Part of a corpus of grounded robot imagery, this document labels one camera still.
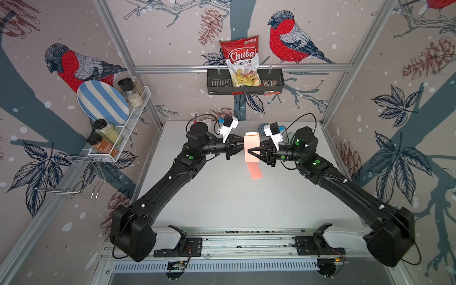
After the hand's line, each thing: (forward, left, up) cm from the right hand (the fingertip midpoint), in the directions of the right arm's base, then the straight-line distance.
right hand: (249, 149), depth 65 cm
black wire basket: (+45, +15, 0) cm, 48 cm away
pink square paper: (+11, -5, -34) cm, 36 cm away
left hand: (+1, -1, +4) cm, 4 cm away
